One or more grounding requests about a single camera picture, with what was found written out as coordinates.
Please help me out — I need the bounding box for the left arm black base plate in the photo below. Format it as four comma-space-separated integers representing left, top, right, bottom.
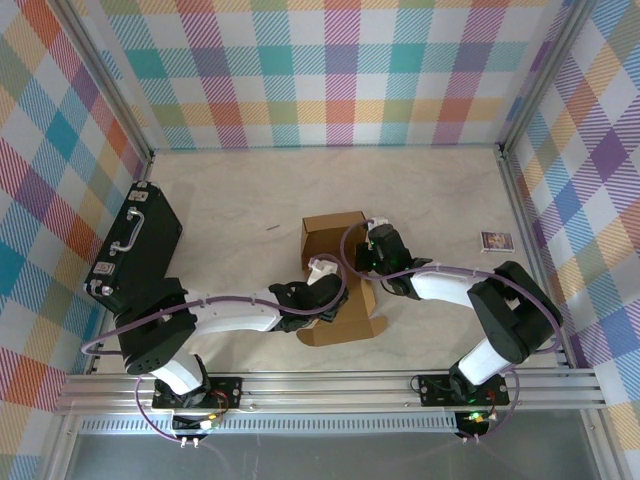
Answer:
151, 374, 245, 414

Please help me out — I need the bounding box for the right aluminium frame post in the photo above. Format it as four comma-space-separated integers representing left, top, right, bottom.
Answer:
499, 0, 601, 156

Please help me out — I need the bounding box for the black power connector block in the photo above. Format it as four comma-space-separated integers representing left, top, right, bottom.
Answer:
453, 409, 500, 445
171, 413, 222, 450

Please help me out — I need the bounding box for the slotted grey cable duct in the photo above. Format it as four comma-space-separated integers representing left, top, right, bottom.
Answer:
74, 412, 464, 435

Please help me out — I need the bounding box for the left aluminium frame post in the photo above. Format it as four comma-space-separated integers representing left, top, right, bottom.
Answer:
49, 0, 154, 164

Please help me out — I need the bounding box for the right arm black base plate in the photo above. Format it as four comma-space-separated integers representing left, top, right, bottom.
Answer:
417, 372, 511, 407

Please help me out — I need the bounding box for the aluminium frame post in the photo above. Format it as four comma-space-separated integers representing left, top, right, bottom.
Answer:
49, 0, 154, 164
499, 0, 601, 156

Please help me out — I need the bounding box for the small purple printed card box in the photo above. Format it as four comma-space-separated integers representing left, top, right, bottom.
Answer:
479, 231, 515, 255

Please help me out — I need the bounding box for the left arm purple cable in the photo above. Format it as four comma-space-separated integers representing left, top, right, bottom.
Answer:
82, 254, 346, 444

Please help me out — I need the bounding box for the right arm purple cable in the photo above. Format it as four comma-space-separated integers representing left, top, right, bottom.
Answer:
339, 219, 564, 444

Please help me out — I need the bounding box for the aluminium frame rail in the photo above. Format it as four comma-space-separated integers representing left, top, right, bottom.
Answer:
54, 368, 609, 416

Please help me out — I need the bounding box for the brown cardboard folding box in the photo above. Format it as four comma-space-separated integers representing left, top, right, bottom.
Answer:
298, 210, 389, 347

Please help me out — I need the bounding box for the black briefcase with metal handle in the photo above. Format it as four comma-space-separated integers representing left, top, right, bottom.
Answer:
81, 182, 184, 314

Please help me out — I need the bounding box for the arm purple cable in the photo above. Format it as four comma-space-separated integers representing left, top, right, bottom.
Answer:
339, 219, 564, 444
82, 254, 346, 444

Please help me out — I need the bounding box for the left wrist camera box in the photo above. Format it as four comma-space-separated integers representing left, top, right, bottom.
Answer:
305, 254, 340, 287

